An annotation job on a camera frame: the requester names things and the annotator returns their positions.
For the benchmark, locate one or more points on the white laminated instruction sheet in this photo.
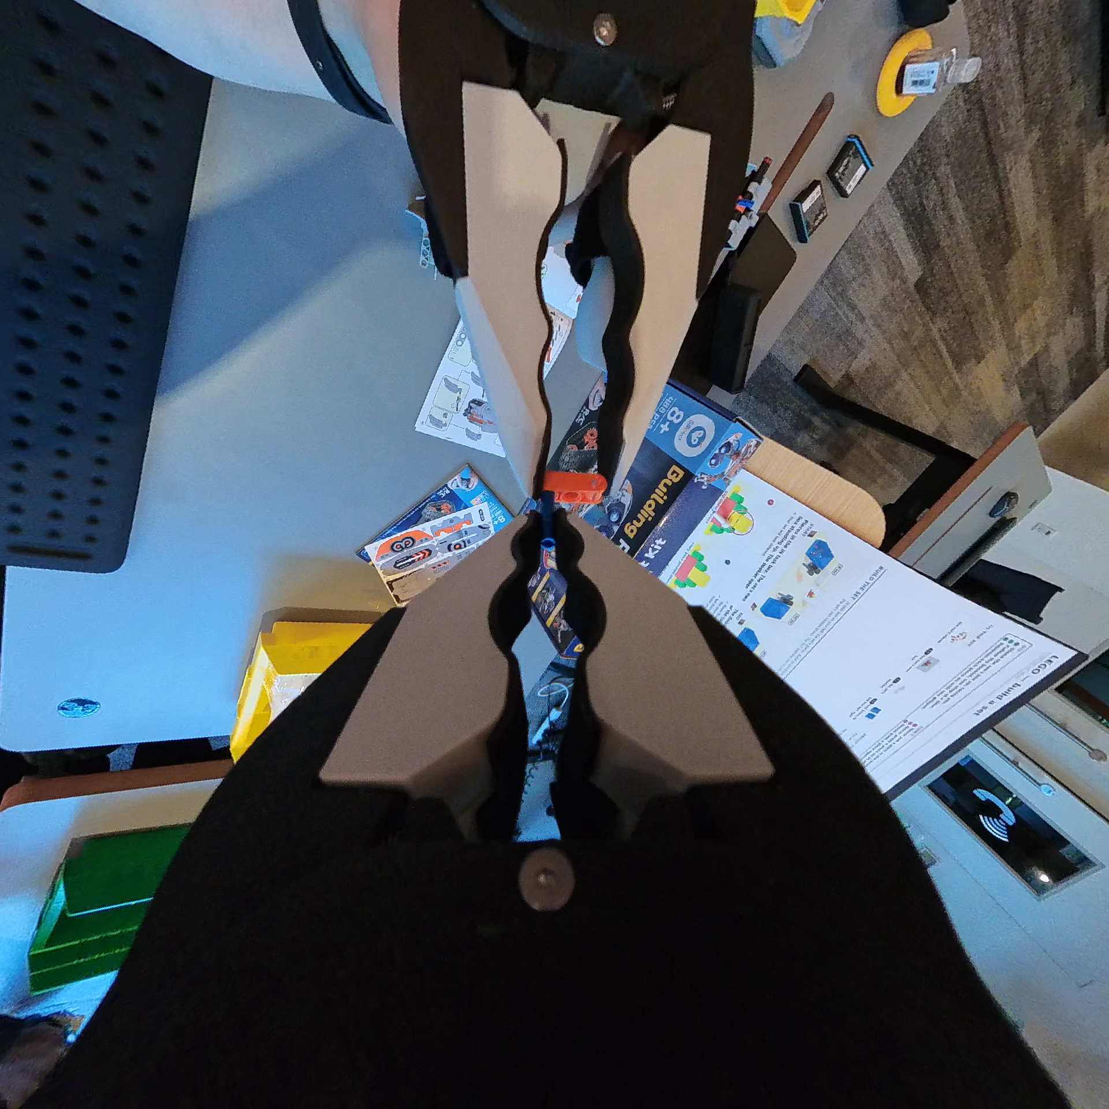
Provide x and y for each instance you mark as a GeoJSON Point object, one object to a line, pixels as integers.
{"type": "Point", "coordinates": [866, 623]}

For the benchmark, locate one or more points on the black chair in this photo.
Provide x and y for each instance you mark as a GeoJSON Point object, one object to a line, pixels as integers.
{"type": "Point", "coordinates": [750, 303]}

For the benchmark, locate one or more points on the black smartwatch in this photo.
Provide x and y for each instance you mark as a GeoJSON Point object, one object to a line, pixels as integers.
{"type": "Point", "coordinates": [338, 61]}

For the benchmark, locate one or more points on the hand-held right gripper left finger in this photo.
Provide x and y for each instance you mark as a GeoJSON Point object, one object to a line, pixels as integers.
{"type": "Point", "coordinates": [415, 693]}

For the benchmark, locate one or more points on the person's left forearm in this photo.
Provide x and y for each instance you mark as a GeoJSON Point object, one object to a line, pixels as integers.
{"type": "Point", "coordinates": [216, 44]}

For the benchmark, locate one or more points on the wooden side table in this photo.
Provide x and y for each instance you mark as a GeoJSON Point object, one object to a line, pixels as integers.
{"type": "Point", "coordinates": [822, 485]}

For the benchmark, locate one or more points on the grey wood-edged table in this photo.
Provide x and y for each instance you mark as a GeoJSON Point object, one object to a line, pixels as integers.
{"type": "Point", "coordinates": [970, 511]}

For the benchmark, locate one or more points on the small black box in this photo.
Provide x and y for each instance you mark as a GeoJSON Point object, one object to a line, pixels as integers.
{"type": "Point", "coordinates": [849, 167]}
{"type": "Point", "coordinates": [806, 210]}

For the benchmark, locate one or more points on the blue robot kit box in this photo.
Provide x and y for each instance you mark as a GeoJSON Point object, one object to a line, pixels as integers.
{"type": "Point", "coordinates": [683, 468]}

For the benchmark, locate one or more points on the yellow tape roll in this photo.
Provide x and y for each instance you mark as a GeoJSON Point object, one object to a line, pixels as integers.
{"type": "Point", "coordinates": [888, 86]}

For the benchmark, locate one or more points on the grey motor box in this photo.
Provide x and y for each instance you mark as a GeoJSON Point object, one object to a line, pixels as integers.
{"type": "Point", "coordinates": [775, 41]}

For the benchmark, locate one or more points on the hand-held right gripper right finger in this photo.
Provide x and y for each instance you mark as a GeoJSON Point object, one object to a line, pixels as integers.
{"type": "Point", "coordinates": [676, 693]}

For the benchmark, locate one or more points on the yellow storage bin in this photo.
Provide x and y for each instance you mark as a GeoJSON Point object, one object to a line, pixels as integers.
{"type": "Point", "coordinates": [285, 659]}

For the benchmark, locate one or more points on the black perforated panel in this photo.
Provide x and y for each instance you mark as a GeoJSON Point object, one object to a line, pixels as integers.
{"type": "Point", "coordinates": [85, 303]}

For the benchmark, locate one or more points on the black round object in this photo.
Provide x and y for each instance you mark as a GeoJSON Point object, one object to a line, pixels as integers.
{"type": "Point", "coordinates": [922, 11]}

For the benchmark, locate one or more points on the blue oval desk sticker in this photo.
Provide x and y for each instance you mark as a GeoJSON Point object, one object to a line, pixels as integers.
{"type": "Point", "coordinates": [79, 708]}

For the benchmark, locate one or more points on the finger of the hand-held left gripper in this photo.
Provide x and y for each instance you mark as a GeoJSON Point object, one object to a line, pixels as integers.
{"type": "Point", "coordinates": [507, 260]}
{"type": "Point", "coordinates": [670, 260]}

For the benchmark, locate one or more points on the open instruction booklet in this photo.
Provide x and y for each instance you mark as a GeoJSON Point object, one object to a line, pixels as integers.
{"type": "Point", "coordinates": [459, 407]}

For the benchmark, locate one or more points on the blue connector pin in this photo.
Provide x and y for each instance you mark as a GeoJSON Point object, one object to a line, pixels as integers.
{"type": "Point", "coordinates": [548, 528]}

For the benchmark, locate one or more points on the green storage bin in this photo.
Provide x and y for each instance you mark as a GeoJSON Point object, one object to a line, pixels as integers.
{"type": "Point", "coordinates": [104, 910]}

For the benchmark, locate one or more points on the blue sticker sheet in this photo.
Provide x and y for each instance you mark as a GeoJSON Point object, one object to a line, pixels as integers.
{"type": "Point", "coordinates": [433, 541]}

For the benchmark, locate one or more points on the orange building brick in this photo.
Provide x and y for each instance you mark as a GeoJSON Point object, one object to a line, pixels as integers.
{"type": "Point", "coordinates": [571, 487]}

